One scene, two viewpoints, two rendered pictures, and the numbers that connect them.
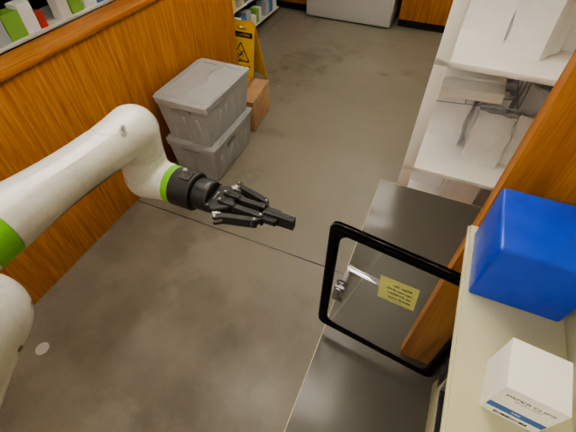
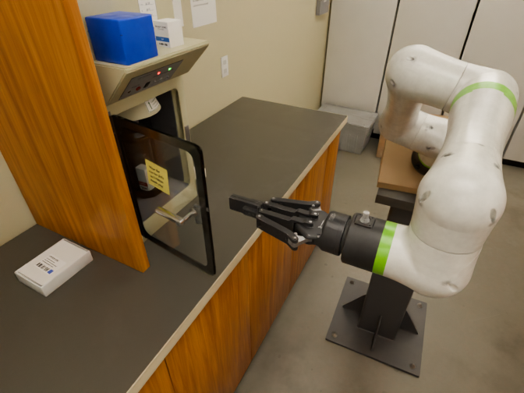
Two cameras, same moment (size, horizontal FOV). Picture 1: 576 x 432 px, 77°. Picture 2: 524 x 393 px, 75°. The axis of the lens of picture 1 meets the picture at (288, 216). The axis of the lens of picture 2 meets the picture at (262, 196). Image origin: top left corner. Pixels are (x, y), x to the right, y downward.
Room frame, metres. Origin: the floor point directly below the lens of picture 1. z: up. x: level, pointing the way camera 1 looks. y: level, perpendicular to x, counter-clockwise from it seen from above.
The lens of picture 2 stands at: (1.06, 0.09, 1.72)
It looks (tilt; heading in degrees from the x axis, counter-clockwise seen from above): 36 degrees down; 184
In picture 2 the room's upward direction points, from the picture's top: straight up
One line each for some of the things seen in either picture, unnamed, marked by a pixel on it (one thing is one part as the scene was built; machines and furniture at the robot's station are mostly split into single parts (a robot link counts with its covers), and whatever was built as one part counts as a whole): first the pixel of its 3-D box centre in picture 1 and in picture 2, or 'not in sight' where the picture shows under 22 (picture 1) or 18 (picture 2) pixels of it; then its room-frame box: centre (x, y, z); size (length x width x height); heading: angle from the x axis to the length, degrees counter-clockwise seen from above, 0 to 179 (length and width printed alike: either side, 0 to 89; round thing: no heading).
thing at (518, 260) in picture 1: (530, 253); (123, 37); (0.25, -0.28, 1.56); 0.10 x 0.10 x 0.09; 67
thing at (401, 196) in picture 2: not in sight; (422, 187); (-0.15, 0.67, 0.92); 0.32 x 0.32 x 0.04; 68
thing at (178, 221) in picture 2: not in sight; (175, 212); (0.43, -0.16, 1.20); 0.10 x 0.05 x 0.03; 59
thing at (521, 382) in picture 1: (524, 385); (168, 33); (0.11, -0.22, 1.54); 0.05 x 0.05 x 0.06; 61
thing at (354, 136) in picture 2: not in sight; (342, 129); (-2.38, 0.71, 0.17); 0.60 x 0.42 x 0.33; 65
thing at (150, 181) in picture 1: (153, 175); (424, 256); (0.65, 0.32, 1.31); 0.14 x 0.11 x 0.13; 67
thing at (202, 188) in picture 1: (217, 198); (321, 228); (0.58, 0.16, 1.30); 0.09 x 0.08 x 0.07; 67
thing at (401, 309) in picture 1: (387, 309); (164, 200); (0.36, -0.21, 1.19); 0.30 x 0.01 x 0.40; 59
